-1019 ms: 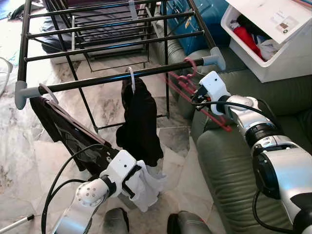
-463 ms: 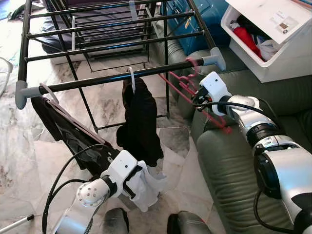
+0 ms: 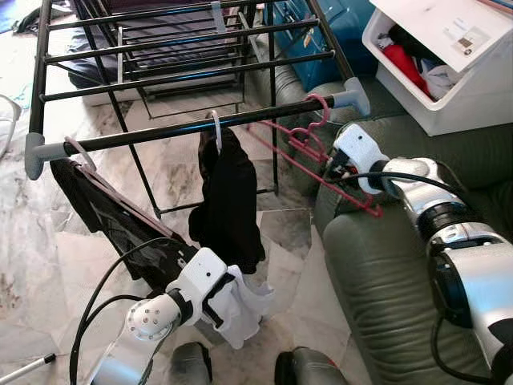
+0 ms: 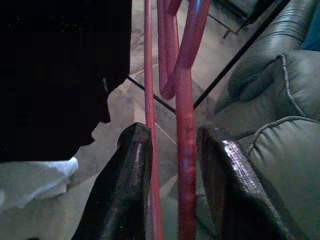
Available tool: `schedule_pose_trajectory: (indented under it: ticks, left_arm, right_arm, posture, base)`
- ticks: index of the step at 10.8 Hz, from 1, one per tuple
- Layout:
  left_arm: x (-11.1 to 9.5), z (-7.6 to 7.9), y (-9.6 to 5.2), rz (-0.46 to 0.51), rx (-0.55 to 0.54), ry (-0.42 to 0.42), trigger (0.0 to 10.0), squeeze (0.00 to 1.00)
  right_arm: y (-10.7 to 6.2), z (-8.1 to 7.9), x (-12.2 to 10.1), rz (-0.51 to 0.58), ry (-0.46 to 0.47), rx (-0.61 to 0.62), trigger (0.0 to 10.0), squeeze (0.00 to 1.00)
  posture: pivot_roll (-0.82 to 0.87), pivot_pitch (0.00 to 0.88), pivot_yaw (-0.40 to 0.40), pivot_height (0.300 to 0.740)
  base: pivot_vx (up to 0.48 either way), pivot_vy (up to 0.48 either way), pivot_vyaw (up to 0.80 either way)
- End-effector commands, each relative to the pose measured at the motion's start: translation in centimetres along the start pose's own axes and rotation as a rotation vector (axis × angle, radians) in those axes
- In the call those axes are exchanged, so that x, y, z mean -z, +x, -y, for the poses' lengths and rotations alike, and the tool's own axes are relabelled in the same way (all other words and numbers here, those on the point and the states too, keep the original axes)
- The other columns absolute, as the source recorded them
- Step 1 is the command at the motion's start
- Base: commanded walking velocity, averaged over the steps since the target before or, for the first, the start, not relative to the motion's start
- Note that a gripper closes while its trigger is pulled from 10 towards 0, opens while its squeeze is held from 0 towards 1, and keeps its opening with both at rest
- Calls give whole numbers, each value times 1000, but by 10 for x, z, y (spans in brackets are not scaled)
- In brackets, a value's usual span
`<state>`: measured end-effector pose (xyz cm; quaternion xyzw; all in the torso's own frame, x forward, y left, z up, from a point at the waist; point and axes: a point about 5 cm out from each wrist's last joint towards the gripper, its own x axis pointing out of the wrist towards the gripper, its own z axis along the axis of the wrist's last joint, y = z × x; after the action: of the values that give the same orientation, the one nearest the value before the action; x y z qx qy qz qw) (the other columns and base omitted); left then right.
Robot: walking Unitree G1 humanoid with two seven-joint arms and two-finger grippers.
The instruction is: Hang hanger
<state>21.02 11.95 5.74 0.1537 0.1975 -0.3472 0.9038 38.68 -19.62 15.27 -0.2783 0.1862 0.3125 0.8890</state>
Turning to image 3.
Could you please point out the white shirt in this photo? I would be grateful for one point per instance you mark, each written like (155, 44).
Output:
(244, 309)

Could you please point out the pink plastic hanger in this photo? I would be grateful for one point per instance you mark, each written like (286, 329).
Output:
(303, 138)
(324, 104)

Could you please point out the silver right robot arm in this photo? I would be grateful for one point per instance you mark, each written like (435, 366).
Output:
(473, 273)

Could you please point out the white plastic hanger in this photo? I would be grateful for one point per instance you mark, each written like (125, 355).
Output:
(217, 128)

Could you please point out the pale plastic hanger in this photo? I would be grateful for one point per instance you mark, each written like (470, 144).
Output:
(80, 142)

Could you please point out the grey robot left leg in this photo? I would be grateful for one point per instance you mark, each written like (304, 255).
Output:
(192, 365)

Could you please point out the grey robot leg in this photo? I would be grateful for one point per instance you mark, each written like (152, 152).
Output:
(313, 369)
(192, 365)

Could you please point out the grey-green leather sofa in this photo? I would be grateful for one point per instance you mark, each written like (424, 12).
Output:
(377, 273)

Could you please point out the grey robot right leg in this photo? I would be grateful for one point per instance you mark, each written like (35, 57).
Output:
(313, 369)

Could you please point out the red cloth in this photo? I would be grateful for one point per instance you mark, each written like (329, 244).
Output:
(405, 68)

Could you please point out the blue suitcase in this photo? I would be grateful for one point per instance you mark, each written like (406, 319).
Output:
(329, 40)

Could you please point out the white cloth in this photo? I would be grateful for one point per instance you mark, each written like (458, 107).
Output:
(439, 80)

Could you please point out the black cloth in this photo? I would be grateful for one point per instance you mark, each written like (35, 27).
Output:
(417, 44)

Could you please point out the white storage bin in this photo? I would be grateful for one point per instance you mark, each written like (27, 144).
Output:
(473, 96)

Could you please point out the black metal drying rack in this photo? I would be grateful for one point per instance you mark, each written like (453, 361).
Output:
(160, 132)

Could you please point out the white rod black tip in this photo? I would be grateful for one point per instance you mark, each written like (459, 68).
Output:
(28, 369)

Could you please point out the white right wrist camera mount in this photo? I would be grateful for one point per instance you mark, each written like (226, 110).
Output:
(359, 152)

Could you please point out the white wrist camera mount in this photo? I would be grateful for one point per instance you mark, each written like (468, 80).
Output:
(196, 277)
(359, 152)

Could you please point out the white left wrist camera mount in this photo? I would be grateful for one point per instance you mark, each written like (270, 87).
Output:
(196, 277)

